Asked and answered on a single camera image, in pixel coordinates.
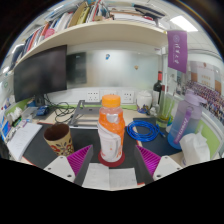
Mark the beige shelf with books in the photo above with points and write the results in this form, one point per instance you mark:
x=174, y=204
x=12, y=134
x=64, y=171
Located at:
x=100, y=33

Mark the white open notebook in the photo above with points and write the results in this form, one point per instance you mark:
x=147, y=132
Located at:
x=23, y=140

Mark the black red-edged desk mat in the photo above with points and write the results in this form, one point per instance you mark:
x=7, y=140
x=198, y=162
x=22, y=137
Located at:
x=85, y=136

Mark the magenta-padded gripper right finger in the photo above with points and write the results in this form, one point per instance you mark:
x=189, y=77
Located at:
x=166, y=166

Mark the orange-capped drink bottle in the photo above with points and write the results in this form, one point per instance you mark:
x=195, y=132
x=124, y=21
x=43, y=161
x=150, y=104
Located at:
x=111, y=133

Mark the dark wine bottle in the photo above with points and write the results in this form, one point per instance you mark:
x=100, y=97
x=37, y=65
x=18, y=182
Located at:
x=157, y=91

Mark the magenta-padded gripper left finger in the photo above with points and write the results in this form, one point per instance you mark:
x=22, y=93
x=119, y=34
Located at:
x=60, y=166

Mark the black computer monitor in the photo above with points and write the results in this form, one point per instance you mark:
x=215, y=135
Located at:
x=40, y=75

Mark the clear glass vase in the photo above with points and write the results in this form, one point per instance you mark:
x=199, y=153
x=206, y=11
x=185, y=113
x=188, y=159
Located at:
x=164, y=113

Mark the white tissue pack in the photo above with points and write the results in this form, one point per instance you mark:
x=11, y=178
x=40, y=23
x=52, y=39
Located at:
x=195, y=150

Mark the white paper sheet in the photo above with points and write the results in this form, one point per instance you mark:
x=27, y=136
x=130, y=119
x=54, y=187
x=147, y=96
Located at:
x=110, y=176

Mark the group photo poster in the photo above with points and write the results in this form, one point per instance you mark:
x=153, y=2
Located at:
x=210, y=93

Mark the small blue box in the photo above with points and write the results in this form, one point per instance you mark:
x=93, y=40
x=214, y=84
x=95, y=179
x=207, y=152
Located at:
x=42, y=111

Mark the rectangular ceiling light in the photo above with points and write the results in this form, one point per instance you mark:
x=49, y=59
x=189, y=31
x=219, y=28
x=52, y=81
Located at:
x=184, y=23

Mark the purple sports water bottle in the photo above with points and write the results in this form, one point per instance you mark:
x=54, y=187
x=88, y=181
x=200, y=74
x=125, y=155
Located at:
x=186, y=123

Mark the white ceramic jar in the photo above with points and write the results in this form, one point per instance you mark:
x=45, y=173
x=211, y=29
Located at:
x=144, y=101

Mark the clear plastic box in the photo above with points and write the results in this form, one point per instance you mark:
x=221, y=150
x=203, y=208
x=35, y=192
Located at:
x=29, y=113

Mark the grey metal laptop stand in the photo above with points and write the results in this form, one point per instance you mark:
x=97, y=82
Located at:
x=83, y=118

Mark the purple hanging banner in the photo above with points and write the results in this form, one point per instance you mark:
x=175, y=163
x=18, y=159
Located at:
x=177, y=51

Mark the patterned paper cup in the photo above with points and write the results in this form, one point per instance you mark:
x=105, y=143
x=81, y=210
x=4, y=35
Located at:
x=61, y=143

